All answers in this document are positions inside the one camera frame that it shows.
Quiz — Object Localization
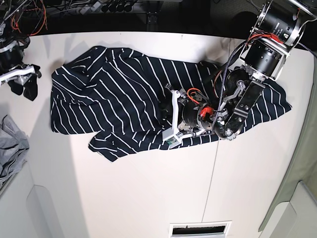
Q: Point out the white power strip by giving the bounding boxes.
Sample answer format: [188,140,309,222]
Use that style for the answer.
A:
[76,1,102,15]

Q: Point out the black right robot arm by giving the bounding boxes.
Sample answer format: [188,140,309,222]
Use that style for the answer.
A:
[0,0,47,101]

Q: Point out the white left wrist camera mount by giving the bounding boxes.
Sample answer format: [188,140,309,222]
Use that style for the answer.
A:
[162,84,192,149]

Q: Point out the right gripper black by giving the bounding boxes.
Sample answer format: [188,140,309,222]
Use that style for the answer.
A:
[0,43,41,101]

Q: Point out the grey crumpled cloth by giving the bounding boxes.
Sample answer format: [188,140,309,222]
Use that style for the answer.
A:
[0,115,29,187]

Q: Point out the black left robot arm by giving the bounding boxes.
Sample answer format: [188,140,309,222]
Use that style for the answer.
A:
[162,0,317,148]

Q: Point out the navy white striped t-shirt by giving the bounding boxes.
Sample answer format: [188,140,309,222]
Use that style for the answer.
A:
[50,46,293,164]

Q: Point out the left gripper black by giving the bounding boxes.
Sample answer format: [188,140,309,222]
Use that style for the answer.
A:
[158,91,216,135]

